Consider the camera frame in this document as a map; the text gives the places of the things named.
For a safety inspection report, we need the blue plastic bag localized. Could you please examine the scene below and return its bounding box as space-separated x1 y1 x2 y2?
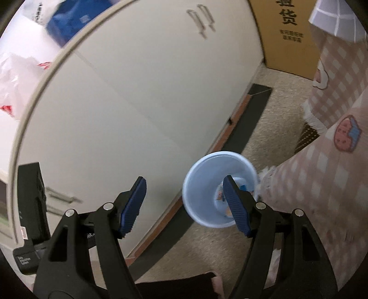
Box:
46 0 112 47

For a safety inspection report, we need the white paper shopping bag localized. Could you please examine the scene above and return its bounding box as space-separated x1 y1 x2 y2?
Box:
22 0 64 27

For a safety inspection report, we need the black floor mat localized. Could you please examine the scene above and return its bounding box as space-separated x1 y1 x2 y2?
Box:
129 84 273 283

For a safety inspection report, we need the pink checked table skirt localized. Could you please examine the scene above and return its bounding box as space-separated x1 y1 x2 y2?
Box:
259 27 367 288

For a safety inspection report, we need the cream low cabinet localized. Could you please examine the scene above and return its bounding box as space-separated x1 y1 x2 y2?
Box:
8 1 263 257

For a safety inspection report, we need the pink slipper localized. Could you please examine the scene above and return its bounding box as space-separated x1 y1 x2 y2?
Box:
211 276 225 299

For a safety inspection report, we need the brown cardboard box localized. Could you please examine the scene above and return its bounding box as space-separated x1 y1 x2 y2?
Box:
250 0 319 80

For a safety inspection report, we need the white red plastic bag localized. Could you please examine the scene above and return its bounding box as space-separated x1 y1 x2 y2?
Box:
1 54 51 120

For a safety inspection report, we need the trash inside bin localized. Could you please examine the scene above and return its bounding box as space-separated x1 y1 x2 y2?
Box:
215 178 248 219

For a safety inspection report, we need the grey checked tablecloth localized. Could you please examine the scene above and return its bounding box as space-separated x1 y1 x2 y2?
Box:
309 0 367 43

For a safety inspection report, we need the blue plastic trash bin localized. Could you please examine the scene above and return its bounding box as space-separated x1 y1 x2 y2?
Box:
182 151 259 229

